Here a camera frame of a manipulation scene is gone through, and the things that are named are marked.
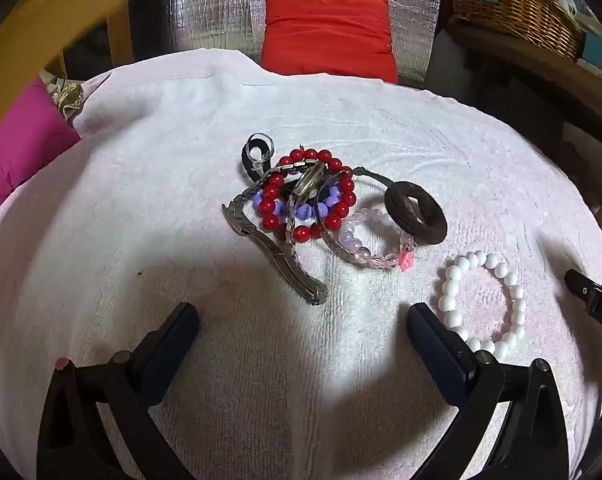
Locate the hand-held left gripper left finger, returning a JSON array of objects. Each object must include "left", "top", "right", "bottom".
[{"left": 36, "top": 301, "right": 202, "bottom": 480}]

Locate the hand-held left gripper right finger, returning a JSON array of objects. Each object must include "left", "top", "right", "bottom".
[{"left": 406, "top": 302, "right": 572, "bottom": 480}]

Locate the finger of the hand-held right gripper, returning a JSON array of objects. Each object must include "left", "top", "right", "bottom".
[{"left": 565, "top": 268, "right": 602, "bottom": 336}]

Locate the white bead bracelet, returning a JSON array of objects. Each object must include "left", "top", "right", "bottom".
[{"left": 438, "top": 252, "right": 526, "bottom": 360}]

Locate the silver cuff bangle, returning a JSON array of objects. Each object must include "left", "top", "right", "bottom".
[{"left": 316, "top": 166, "right": 397, "bottom": 263}]

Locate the red bead bracelet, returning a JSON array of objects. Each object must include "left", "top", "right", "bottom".
[{"left": 260, "top": 147, "right": 357, "bottom": 242}]

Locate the silver metal link watch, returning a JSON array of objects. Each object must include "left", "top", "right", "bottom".
[{"left": 222, "top": 157, "right": 352, "bottom": 306}]

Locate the pale pink terry towel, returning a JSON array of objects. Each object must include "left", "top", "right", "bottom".
[{"left": 0, "top": 47, "right": 602, "bottom": 480}]

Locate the black ribbon loop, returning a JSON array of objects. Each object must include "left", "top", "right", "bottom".
[{"left": 241, "top": 132, "right": 277, "bottom": 181}]

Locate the dark wooden shelf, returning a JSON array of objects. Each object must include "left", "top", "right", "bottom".
[{"left": 446, "top": 20, "right": 602, "bottom": 133}]

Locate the magenta cloth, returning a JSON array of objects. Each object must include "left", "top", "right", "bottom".
[{"left": 0, "top": 77, "right": 82, "bottom": 231}]

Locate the crumpled patterned paper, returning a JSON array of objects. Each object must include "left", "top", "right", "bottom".
[{"left": 41, "top": 70, "right": 84, "bottom": 121}]

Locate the wicker basket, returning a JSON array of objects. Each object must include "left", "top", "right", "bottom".
[{"left": 446, "top": 0, "right": 586, "bottom": 61}]

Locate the red cushion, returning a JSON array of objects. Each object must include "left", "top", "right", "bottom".
[{"left": 260, "top": 0, "right": 399, "bottom": 84}]

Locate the silver foil insulation mat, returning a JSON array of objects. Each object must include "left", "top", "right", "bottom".
[{"left": 158, "top": 0, "right": 444, "bottom": 86}]

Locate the pink crystal bead bracelet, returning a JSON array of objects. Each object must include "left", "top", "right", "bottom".
[{"left": 337, "top": 209, "right": 417, "bottom": 273}]

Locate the dark brown ring bangle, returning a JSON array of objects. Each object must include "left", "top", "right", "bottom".
[{"left": 383, "top": 181, "right": 448, "bottom": 246}]

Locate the purple bead bracelet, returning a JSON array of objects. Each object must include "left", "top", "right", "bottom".
[{"left": 251, "top": 185, "right": 343, "bottom": 221}]

